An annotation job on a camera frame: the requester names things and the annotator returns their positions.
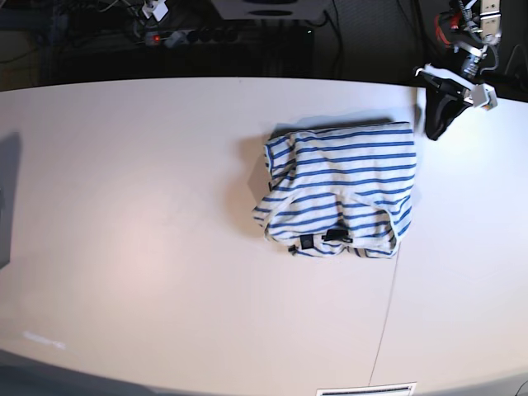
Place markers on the blue white striped T-shirt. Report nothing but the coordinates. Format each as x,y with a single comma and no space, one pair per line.
342,189

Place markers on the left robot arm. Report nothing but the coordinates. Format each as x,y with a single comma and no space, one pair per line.
470,32

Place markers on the black power strip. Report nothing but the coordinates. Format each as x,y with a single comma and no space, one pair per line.
233,35

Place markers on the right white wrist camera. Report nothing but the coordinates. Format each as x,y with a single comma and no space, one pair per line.
155,8

